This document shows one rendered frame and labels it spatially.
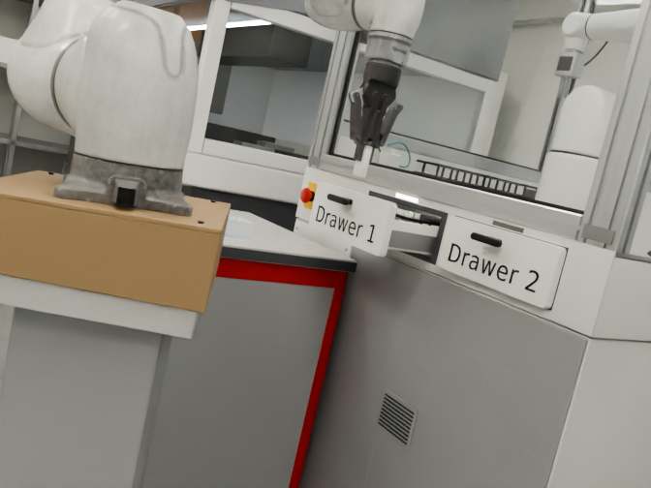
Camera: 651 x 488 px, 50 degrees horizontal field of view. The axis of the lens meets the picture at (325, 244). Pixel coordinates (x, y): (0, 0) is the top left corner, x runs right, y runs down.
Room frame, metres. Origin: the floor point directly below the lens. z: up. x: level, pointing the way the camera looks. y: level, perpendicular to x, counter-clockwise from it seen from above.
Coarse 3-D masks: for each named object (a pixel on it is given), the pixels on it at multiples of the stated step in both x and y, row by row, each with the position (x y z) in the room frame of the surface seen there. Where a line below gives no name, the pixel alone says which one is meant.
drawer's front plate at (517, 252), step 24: (456, 240) 1.40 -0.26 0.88; (504, 240) 1.30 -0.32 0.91; (528, 240) 1.25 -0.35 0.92; (456, 264) 1.39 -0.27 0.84; (480, 264) 1.33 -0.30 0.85; (504, 264) 1.29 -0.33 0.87; (528, 264) 1.24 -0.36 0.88; (552, 264) 1.20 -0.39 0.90; (504, 288) 1.27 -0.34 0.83; (528, 288) 1.23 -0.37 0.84; (552, 288) 1.19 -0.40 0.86
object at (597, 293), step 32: (384, 192) 1.66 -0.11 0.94; (512, 224) 1.31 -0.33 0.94; (416, 256) 1.52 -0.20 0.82; (576, 256) 1.18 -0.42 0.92; (608, 256) 1.13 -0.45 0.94; (480, 288) 1.34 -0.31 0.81; (576, 288) 1.17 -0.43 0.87; (608, 288) 1.13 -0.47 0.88; (640, 288) 1.18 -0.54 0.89; (576, 320) 1.15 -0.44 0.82; (608, 320) 1.14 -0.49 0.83; (640, 320) 1.19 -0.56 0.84
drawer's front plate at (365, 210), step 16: (320, 192) 1.61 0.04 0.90; (336, 192) 1.55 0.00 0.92; (352, 192) 1.50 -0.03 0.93; (320, 208) 1.59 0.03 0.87; (336, 208) 1.54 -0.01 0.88; (352, 208) 1.49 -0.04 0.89; (368, 208) 1.44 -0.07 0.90; (384, 208) 1.40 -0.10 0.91; (320, 224) 1.58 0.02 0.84; (336, 224) 1.53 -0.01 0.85; (352, 224) 1.48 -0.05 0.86; (368, 224) 1.43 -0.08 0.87; (384, 224) 1.39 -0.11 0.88; (352, 240) 1.47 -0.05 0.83; (384, 240) 1.38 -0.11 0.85; (384, 256) 1.39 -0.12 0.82
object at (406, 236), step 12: (396, 228) 1.42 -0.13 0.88; (408, 228) 1.44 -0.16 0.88; (420, 228) 1.46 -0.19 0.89; (432, 228) 1.47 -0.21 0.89; (396, 240) 1.42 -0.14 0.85; (408, 240) 1.44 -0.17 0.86; (420, 240) 1.46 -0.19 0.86; (432, 240) 1.47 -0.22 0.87; (420, 252) 1.46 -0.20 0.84; (432, 252) 1.48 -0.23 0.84
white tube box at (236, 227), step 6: (234, 216) 1.68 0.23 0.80; (228, 222) 1.58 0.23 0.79; (234, 222) 1.59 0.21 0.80; (240, 222) 1.60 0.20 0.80; (246, 222) 1.64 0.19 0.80; (228, 228) 1.58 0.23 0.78; (234, 228) 1.59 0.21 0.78; (240, 228) 1.60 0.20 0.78; (246, 228) 1.61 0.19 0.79; (252, 228) 1.62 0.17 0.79; (228, 234) 1.59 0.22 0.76; (234, 234) 1.59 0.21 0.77; (240, 234) 1.60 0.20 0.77; (246, 234) 1.61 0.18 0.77
